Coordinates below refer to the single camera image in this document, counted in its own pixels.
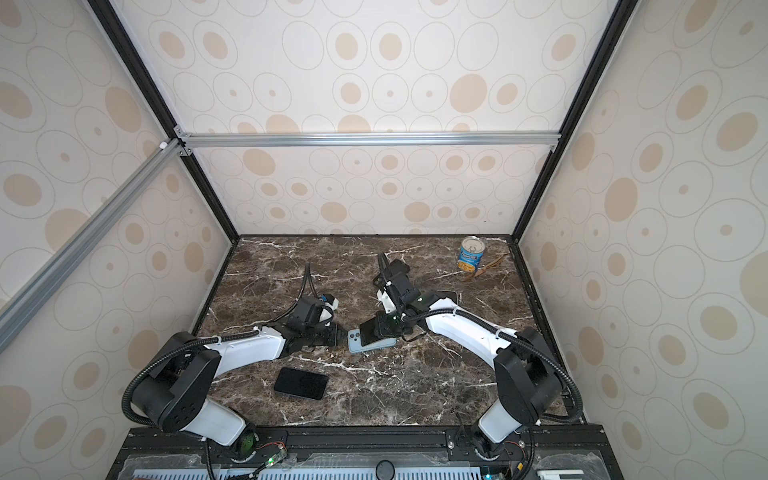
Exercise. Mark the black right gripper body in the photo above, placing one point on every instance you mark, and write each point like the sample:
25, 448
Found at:
391, 325

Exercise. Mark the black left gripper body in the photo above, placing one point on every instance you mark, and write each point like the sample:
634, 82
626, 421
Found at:
321, 336

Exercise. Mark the black smartphone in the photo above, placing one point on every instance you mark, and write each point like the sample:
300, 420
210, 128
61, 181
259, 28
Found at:
371, 331
301, 383

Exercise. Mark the light blue cased phone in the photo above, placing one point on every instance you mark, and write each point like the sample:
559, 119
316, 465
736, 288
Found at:
452, 295

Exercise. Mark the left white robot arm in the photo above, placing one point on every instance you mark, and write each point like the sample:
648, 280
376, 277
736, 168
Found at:
172, 391

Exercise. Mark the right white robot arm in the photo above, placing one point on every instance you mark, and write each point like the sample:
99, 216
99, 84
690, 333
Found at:
531, 384

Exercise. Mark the open tin can blue label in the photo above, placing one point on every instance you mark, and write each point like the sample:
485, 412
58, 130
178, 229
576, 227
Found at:
471, 251

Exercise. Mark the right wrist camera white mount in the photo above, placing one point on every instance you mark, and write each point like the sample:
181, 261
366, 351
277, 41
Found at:
386, 302

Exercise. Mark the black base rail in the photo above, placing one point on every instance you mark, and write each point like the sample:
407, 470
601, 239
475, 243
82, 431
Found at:
368, 452

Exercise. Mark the silver aluminium rail back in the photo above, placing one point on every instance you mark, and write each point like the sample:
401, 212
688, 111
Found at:
357, 140

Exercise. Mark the silver aluminium rail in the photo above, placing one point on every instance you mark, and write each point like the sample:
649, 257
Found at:
28, 301
357, 140

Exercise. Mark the silver aluminium rail left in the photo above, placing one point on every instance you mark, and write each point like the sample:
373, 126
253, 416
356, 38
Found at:
28, 301

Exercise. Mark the black vertical frame post left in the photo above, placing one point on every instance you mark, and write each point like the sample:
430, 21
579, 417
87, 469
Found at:
118, 36

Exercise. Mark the black vertical frame post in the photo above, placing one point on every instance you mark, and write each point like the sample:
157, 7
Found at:
618, 21
118, 36

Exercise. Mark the black vertical frame post right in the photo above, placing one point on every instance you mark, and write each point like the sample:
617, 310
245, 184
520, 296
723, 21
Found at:
618, 21

